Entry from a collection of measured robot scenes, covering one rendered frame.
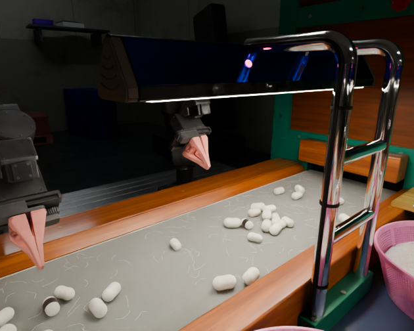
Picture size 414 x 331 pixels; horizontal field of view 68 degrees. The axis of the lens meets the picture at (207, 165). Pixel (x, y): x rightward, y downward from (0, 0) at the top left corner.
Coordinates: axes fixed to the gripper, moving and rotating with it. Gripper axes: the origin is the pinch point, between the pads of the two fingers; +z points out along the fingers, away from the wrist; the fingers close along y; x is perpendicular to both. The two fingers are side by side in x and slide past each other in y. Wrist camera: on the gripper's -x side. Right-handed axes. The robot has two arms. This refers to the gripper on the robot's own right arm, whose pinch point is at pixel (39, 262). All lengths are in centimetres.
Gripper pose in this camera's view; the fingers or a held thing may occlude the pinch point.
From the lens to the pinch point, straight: 51.3
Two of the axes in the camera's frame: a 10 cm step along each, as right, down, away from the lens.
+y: 7.6, -1.9, 6.2
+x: -4.2, 5.8, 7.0
